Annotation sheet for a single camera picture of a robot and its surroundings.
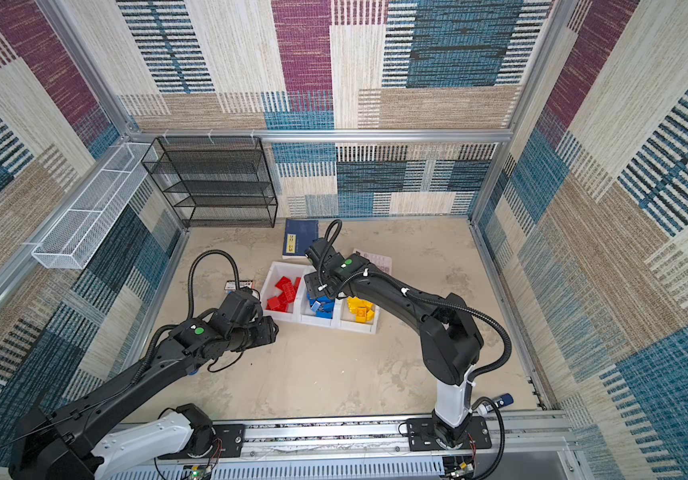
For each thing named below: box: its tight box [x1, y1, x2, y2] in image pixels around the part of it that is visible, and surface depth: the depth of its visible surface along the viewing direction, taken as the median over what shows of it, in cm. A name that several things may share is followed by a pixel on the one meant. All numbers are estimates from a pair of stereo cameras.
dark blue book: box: [282, 218, 319, 259], surface depth 117 cm
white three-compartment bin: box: [258, 261, 380, 335], surface depth 93 cm
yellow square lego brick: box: [355, 307, 367, 323], surface depth 93 cm
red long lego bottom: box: [281, 280, 300, 303], surface depth 98 cm
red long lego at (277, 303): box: [266, 296, 289, 313], surface depth 96 cm
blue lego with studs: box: [309, 295, 335, 319], surface depth 95 cm
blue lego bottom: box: [312, 299, 328, 313], surface depth 95 cm
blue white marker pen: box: [478, 393, 514, 415], surface depth 79 cm
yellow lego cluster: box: [356, 297, 375, 319], surface depth 93 cm
